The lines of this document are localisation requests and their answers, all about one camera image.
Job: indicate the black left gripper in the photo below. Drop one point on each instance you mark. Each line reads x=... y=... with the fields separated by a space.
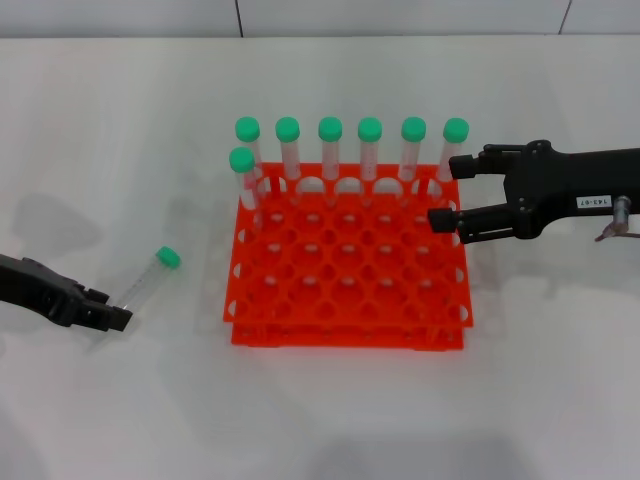
x=35 y=290

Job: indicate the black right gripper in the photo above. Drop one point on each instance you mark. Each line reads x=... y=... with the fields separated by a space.
x=560 y=185

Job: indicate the clear test tube green cap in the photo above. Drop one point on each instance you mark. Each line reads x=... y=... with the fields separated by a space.
x=413 y=128
x=168 y=256
x=247 y=128
x=287 y=129
x=330 y=129
x=241 y=160
x=456 y=130
x=370 y=129

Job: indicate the orange plastic test tube rack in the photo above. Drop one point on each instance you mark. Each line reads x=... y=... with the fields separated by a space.
x=350 y=339

